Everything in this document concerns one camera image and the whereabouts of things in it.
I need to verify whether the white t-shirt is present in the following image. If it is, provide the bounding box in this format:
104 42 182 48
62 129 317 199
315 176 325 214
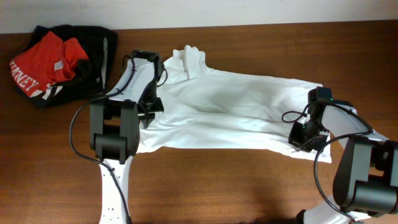
138 45 316 160

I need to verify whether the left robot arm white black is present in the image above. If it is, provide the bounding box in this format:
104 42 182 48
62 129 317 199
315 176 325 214
90 50 165 223

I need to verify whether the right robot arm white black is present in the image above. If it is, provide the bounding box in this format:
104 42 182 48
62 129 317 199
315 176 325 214
289 87 397 224

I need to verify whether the red and black folded garment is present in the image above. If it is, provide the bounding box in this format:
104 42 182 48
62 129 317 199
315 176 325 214
9 32 93 108

